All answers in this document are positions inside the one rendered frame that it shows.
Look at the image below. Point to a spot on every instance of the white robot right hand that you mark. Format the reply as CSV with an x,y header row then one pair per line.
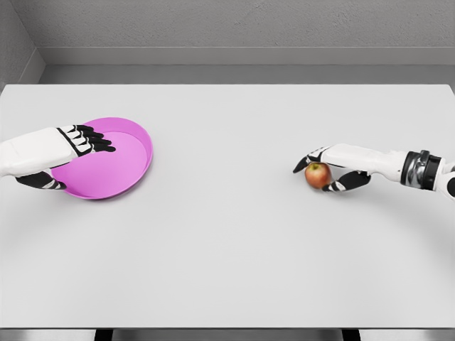
x,y
346,156

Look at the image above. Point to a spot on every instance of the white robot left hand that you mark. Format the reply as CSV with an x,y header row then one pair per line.
x,y
46,147

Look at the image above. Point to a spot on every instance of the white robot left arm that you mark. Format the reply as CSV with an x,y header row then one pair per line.
x,y
6,158

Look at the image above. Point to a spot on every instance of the red apple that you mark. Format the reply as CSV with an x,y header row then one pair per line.
x,y
317,176

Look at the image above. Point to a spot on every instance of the pink round plate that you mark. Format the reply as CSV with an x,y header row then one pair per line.
x,y
124,161

